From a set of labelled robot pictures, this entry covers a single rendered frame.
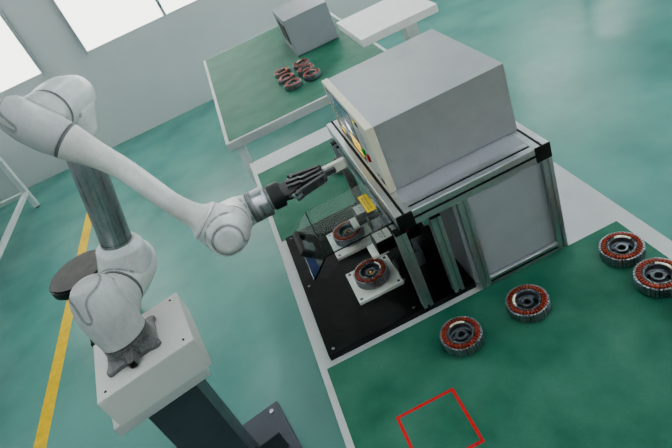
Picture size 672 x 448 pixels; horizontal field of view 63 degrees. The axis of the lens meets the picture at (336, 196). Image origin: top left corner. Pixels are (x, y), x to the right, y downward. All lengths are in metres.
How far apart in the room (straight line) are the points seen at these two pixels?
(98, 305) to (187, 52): 4.66
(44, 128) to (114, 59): 4.71
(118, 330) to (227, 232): 0.62
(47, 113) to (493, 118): 1.15
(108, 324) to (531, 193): 1.27
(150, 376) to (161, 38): 4.74
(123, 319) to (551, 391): 1.21
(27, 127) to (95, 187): 0.32
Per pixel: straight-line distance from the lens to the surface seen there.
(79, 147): 1.56
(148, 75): 6.27
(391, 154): 1.43
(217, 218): 1.36
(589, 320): 1.55
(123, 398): 1.86
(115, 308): 1.81
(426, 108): 1.42
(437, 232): 1.48
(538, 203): 1.60
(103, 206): 1.83
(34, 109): 1.59
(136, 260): 1.92
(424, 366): 1.53
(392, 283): 1.71
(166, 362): 1.81
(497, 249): 1.61
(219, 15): 6.15
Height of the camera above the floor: 1.95
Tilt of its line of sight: 32 degrees down
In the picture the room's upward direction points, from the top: 25 degrees counter-clockwise
